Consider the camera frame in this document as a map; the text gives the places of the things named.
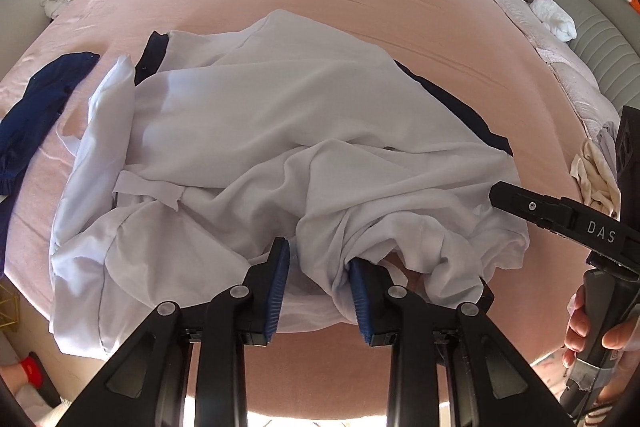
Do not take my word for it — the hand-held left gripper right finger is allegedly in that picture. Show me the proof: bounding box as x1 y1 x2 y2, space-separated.
348 259 581 427

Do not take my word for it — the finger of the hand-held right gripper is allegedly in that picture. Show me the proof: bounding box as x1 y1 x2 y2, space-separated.
489 181 577 233

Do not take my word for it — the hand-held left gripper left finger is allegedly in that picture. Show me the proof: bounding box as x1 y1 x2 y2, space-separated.
57 237 292 427

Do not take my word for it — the white garment with navy trim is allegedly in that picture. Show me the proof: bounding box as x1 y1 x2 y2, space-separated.
49 8 531 358

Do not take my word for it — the person's right hand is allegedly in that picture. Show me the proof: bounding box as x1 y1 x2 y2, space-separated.
562 283 638 370

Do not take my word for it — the cream crumpled cloth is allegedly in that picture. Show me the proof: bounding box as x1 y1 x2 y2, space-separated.
571 140 621 217

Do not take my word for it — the pink quilt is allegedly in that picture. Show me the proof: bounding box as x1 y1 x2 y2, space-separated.
475 0 621 143

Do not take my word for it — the grey padded headboard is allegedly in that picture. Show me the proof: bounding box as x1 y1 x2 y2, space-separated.
517 0 640 108

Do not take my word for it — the red soft item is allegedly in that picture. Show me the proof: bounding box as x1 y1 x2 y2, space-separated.
20 356 43 388

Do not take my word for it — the navy blue garment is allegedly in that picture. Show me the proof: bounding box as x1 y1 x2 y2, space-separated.
0 52 101 268

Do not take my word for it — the gold wire basket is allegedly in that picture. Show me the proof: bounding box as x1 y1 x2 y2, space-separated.
0 284 23 333

